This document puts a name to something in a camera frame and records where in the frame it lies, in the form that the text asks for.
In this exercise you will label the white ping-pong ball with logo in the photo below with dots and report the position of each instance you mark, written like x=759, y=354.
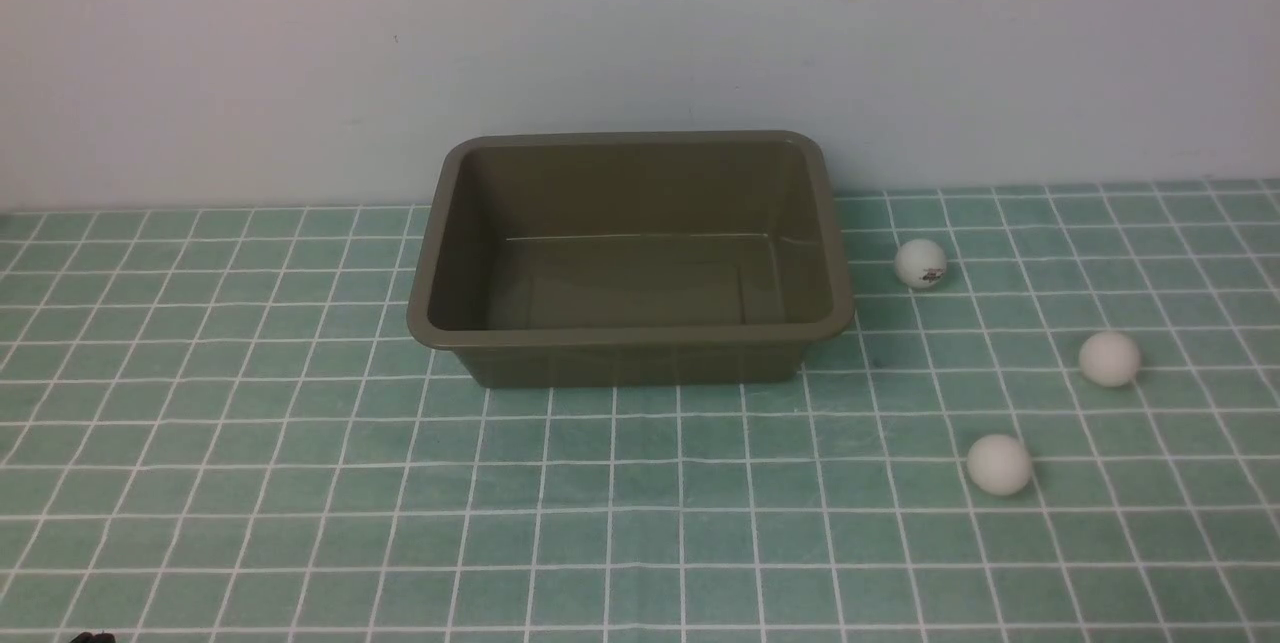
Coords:
x=920, y=263

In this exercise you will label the white ping-pong ball front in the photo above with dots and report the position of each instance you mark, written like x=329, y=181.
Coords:
x=999, y=465

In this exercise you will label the plain white ping-pong ball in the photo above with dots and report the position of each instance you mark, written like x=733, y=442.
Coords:
x=1110, y=358

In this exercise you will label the olive green plastic bin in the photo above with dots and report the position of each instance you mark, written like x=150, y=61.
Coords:
x=631, y=258

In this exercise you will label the green checkered tablecloth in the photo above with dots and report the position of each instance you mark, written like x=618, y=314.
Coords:
x=215, y=427

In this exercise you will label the small black object at edge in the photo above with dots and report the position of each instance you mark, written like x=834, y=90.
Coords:
x=94, y=637

